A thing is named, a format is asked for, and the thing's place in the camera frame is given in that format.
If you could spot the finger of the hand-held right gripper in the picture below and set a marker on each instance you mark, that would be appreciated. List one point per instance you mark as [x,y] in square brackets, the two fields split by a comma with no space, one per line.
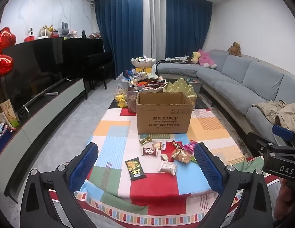
[259,143]
[281,131]

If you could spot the pink snack packet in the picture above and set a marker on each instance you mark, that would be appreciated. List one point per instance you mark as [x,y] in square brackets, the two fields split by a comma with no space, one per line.
[188,147]

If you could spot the black metronome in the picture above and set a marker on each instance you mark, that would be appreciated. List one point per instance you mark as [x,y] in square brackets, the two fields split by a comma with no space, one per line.
[83,34]

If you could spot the brown cardboard box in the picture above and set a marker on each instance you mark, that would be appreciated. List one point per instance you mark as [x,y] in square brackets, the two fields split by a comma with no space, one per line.
[161,121]

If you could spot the gold and white ornament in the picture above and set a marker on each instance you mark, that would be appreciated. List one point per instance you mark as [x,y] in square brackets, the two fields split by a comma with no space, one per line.
[44,32]

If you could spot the pile of blue snack packets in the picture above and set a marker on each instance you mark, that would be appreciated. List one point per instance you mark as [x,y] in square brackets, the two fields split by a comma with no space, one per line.
[130,73]

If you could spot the red heart foil balloon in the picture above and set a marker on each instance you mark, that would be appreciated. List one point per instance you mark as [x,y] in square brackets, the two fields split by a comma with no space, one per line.
[3,64]
[6,39]

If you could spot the small pink plush doll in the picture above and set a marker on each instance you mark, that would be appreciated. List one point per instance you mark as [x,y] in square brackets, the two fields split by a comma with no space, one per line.
[73,33]

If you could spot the crumpled light cloth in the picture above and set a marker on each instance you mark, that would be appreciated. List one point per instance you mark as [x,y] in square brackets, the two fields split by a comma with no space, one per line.
[178,59]

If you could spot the white plastic bag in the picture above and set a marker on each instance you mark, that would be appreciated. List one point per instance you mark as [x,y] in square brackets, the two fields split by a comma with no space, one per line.
[149,71]

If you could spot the yellow bear figurine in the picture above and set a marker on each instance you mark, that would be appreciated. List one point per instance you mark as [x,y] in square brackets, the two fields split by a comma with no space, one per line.
[120,99]

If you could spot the gold mountain-shaped tin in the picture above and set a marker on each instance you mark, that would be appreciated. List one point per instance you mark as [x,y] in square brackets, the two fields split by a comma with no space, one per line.
[179,85]

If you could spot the red brown wrapped candy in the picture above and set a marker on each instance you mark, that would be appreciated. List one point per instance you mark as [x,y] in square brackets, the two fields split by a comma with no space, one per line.
[175,144]

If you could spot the clear jar of brown nuts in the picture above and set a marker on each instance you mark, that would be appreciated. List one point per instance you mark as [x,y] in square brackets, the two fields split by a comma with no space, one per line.
[133,102]

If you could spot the pink plush toy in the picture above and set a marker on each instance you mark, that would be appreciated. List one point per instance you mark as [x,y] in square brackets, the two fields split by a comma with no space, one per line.
[205,58]

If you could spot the blue printed box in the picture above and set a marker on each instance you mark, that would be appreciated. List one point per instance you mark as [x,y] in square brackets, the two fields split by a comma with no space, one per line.
[0,133]

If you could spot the clear packet with yellow cake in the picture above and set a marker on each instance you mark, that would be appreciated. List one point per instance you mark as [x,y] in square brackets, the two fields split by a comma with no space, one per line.
[157,144]

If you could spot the dark green cracker packet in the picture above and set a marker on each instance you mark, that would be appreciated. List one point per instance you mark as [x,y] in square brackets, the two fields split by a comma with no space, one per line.
[135,168]

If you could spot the red photo frame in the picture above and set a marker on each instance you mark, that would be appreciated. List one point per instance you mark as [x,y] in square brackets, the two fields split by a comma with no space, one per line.
[55,33]

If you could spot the large heap of snack bars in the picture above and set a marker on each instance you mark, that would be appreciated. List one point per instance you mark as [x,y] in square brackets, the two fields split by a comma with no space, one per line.
[149,81]

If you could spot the small red box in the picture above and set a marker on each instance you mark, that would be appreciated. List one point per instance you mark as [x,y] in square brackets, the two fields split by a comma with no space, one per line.
[29,39]

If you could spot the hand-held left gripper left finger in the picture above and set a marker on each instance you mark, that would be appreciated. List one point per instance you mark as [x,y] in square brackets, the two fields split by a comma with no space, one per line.
[84,163]

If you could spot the brown plush bear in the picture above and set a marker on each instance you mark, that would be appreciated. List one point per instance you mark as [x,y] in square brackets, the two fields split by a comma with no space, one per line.
[235,48]

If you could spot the small grey box of candies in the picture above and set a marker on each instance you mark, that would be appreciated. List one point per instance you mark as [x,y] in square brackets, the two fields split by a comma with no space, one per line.
[197,85]

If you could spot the crinkled gold snack packet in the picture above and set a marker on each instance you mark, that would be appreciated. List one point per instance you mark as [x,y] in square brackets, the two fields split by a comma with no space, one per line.
[182,156]

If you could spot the white snack packet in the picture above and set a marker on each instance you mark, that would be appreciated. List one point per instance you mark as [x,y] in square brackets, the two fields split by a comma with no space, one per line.
[167,167]

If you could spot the person's right hand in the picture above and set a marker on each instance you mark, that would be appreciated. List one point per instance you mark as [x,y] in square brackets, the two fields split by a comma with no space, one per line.
[284,201]

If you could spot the dark red snack packet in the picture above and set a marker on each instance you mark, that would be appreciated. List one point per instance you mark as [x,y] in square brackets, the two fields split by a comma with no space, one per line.
[148,151]

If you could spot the white security camera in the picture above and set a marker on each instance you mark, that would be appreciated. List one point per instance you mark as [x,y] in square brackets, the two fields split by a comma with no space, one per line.
[30,31]

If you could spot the white sheer curtain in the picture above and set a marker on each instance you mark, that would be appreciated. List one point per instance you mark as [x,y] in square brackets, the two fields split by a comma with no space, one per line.
[154,23]

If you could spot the gold candy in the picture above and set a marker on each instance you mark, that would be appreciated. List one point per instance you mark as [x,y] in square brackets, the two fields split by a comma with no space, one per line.
[145,140]

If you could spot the black upright piano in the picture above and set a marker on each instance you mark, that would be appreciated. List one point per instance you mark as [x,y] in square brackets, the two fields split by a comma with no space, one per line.
[90,49]

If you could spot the grey bunny plush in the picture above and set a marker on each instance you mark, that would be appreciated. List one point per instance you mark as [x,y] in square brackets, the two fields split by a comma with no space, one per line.
[64,30]

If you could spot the beige jacket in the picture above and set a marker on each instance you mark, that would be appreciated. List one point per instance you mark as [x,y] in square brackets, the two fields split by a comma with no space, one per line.
[280,114]

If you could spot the small pile of wrapped sweets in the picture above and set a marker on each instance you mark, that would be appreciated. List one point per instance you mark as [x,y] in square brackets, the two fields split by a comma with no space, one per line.
[143,58]

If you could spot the white two-tier snack stand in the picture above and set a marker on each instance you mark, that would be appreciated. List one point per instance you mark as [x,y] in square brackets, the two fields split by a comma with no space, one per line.
[143,63]

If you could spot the grey corner sofa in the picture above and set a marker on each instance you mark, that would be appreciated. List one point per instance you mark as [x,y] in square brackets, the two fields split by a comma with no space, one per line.
[233,76]

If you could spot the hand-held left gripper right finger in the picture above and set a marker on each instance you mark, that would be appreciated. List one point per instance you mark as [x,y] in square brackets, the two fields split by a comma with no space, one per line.
[206,166]

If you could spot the tan gift bag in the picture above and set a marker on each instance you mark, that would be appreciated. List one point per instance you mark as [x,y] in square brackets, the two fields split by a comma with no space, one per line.
[7,109]

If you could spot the black flat television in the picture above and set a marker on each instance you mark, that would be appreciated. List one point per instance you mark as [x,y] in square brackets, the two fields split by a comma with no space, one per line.
[31,76]

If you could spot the grey black television cabinet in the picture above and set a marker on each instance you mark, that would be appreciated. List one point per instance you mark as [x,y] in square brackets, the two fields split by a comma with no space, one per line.
[54,104]

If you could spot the yellow plush toy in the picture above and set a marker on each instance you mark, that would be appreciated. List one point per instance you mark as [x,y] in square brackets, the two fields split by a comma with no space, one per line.
[195,56]

